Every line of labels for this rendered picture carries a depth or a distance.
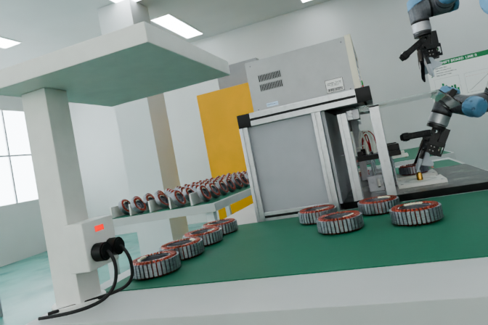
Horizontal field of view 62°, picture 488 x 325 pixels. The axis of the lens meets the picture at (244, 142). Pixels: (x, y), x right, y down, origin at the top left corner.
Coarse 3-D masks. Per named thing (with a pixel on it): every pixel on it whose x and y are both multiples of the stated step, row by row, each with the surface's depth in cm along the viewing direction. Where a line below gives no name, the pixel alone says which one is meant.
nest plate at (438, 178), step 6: (402, 180) 149; (408, 180) 145; (414, 180) 142; (420, 180) 139; (426, 180) 136; (432, 180) 133; (438, 180) 132; (444, 180) 131; (402, 186) 135; (408, 186) 135; (414, 186) 134
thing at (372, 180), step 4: (368, 176) 143; (372, 176) 142; (376, 176) 142; (380, 176) 141; (368, 180) 142; (372, 180) 142; (376, 180) 142; (380, 180) 141; (372, 184) 142; (376, 184) 142; (372, 188) 142; (376, 188) 142; (380, 188) 141; (384, 188) 141
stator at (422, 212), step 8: (392, 208) 94; (400, 208) 95; (408, 208) 96; (416, 208) 89; (424, 208) 88; (432, 208) 88; (440, 208) 89; (392, 216) 93; (400, 216) 90; (408, 216) 89; (416, 216) 89; (424, 216) 88; (432, 216) 88; (440, 216) 89; (400, 224) 91; (408, 224) 89; (416, 224) 89; (424, 224) 88
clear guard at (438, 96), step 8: (408, 96) 130; (416, 96) 133; (424, 96) 140; (432, 96) 145; (440, 96) 135; (448, 96) 127; (368, 104) 134; (376, 104) 134; (384, 104) 141; (392, 104) 149; (448, 104) 140; (456, 104) 131
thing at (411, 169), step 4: (408, 164) 168; (412, 164) 167; (400, 168) 163; (404, 168) 161; (408, 168) 160; (412, 168) 159; (420, 168) 158; (424, 168) 158; (428, 168) 161; (400, 172) 163; (404, 172) 161; (408, 172) 160; (412, 172) 159; (420, 172) 158; (424, 172) 159
